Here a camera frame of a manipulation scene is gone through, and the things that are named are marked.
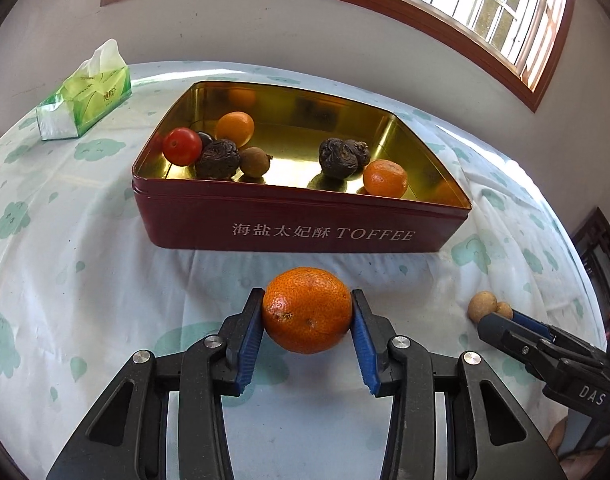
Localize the green tissue pack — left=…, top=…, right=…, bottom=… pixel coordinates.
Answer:
left=36, top=38, right=132, bottom=141

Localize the large rough-skinned orange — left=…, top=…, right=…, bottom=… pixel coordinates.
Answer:
left=261, top=266, right=354, bottom=355

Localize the red tomato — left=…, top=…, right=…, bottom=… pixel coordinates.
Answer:
left=163, top=127, right=204, bottom=166

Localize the wooden framed barred window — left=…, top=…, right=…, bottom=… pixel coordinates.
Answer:
left=101, top=0, right=578, bottom=113

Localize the red and gold tin box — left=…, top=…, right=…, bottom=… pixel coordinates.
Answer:
left=131, top=80, right=472, bottom=252

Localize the small mandarin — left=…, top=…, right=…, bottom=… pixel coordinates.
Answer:
left=362, top=159, right=409, bottom=198

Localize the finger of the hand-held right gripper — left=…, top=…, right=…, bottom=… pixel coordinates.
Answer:
left=512, top=310, right=606, bottom=361
left=478, top=312, right=566, bottom=383

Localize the small wrinkled dark passion fruit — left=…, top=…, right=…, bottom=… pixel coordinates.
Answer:
left=346, top=139, right=371, bottom=167

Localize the dark wooden furniture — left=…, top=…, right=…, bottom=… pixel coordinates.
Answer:
left=570, top=206, right=610, bottom=306

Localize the person's right hand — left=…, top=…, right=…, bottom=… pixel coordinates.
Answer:
left=548, top=416, right=591, bottom=461

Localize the smooth orange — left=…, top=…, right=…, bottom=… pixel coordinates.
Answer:
left=215, top=111, right=256, bottom=148

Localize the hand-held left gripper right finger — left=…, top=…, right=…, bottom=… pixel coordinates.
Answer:
left=351, top=289, right=568, bottom=480

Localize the large wrinkled dark passion fruit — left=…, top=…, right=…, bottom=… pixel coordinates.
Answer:
left=195, top=139, right=242, bottom=181
left=318, top=137, right=361, bottom=180

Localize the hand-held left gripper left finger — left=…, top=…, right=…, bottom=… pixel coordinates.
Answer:
left=45, top=287, right=267, bottom=480

